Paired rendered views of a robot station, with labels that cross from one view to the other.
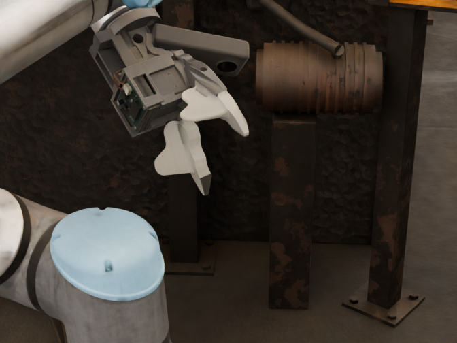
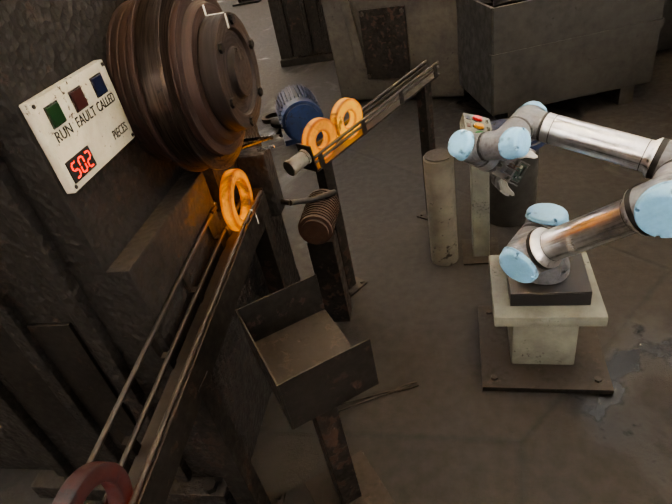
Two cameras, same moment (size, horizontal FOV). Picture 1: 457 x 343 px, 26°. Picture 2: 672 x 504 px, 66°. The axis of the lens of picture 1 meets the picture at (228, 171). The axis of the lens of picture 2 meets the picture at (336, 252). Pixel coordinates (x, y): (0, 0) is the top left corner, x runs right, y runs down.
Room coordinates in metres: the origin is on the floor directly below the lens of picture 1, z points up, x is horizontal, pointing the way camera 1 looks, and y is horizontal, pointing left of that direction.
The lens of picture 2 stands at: (1.27, 1.45, 1.46)
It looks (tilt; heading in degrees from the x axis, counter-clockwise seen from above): 35 degrees down; 282
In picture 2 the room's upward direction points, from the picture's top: 12 degrees counter-clockwise
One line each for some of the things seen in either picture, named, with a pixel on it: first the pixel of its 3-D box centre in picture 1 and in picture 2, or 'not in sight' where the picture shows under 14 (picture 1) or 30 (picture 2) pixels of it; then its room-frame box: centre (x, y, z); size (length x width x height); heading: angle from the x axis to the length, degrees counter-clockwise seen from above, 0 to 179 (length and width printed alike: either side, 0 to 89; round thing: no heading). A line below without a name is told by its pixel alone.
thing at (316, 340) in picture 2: not in sight; (329, 425); (1.55, 0.67, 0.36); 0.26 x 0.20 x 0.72; 122
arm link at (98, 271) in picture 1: (106, 278); (545, 228); (0.92, 0.14, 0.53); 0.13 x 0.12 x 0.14; 54
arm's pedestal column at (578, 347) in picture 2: not in sight; (540, 320); (0.91, 0.12, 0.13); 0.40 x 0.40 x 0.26; 85
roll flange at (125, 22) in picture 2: not in sight; (169, 82); (1.89, 0.16, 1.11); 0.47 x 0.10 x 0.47; 87
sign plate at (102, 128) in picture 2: not in sight; (85, 123); (1.93, 0.49, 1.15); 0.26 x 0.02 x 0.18; 87
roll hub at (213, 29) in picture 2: not in sight; (234, 73); (1.71, 0.17, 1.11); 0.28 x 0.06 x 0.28; 87
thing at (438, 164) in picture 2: not in sight; (441, 210); (1.19, -0.44, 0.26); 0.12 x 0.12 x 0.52
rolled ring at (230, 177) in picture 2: not in sight; (237, 200); (1.81, 0.16, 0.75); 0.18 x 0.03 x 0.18; 87
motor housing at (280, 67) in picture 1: (313, 177); (329, 258); (1.65, -0.16, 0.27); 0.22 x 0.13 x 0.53; 87
